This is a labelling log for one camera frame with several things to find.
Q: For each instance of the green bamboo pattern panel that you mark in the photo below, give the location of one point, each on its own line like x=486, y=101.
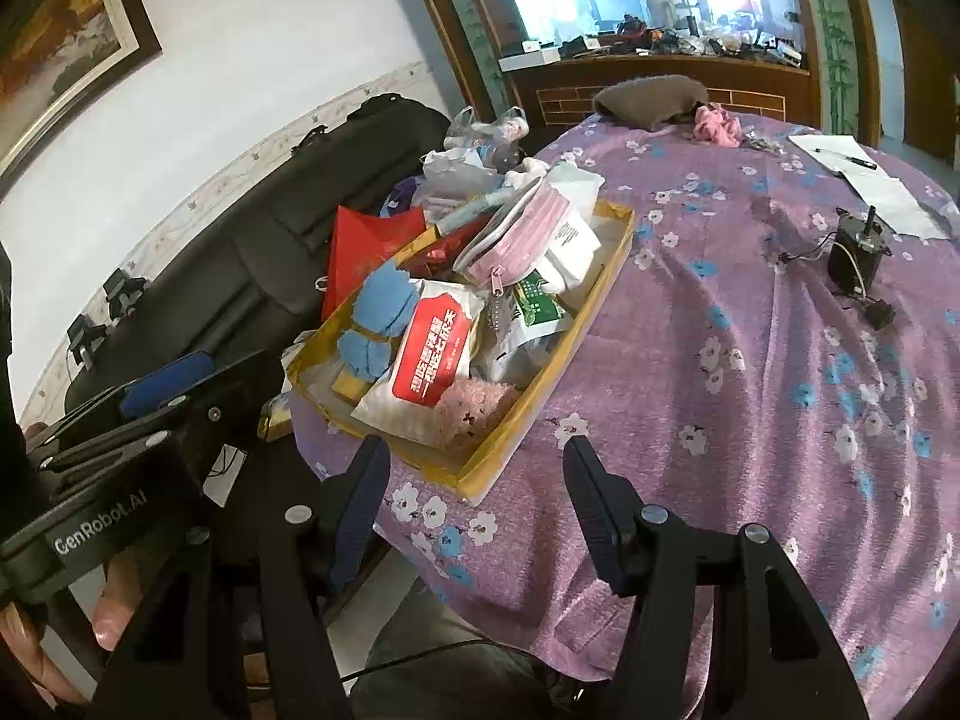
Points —
x=832, y=52
x=469, y=22

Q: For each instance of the dark red packet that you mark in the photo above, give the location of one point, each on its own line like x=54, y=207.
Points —
x=442, y=251

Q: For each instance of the black pen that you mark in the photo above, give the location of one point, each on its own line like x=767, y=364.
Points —
x=851, y=159

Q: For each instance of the pink pouch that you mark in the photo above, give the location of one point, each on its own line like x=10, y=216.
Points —
x=517, y=236

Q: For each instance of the white cloth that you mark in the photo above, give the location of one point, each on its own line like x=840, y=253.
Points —
x=525, y=174

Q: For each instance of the blue cloth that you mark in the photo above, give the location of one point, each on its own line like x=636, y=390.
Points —
x=382, y=300

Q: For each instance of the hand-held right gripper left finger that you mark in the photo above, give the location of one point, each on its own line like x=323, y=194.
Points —
x=352, y=521

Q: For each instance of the person's left hand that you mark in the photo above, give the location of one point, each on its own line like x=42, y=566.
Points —
x=112, y=607

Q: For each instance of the white flat box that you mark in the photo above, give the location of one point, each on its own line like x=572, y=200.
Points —
x=529, y=56

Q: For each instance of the green white packet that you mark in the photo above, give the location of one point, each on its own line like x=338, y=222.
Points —
x=536, y=304

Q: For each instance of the white paper sheet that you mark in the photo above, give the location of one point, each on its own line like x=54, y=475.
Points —
x=817, y=146
x=892, y=202

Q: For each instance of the pink fluffy cloth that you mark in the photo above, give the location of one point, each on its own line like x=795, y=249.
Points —
x=472, y=405

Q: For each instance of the row of small items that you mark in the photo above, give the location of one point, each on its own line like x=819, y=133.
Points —
x=675, y=41

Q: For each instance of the small black device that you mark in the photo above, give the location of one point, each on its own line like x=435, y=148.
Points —
x=124, y=292
x=85, y=341

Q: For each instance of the clear plastic bag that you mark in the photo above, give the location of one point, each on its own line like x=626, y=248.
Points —
x=495, y=142

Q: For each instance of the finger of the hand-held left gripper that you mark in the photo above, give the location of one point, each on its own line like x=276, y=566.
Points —
x=240, y=397
x=165, y=384

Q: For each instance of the framed painting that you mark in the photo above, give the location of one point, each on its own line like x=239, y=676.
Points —
x=67, y=22

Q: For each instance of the red fabric bag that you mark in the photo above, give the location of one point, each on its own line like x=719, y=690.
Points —
x=360, y=255

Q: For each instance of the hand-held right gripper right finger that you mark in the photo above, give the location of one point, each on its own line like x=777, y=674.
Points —
x=600, y=521

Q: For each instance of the white red-label packet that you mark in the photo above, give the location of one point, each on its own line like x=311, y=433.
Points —
x=431, y=360

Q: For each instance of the purple bag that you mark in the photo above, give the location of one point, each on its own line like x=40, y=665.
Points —
x=397, y=199

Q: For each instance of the yellow cardboard box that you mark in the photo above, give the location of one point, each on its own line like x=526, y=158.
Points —
x=495, y=465

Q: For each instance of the black motor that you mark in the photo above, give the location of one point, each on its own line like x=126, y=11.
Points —
x=851, y=255

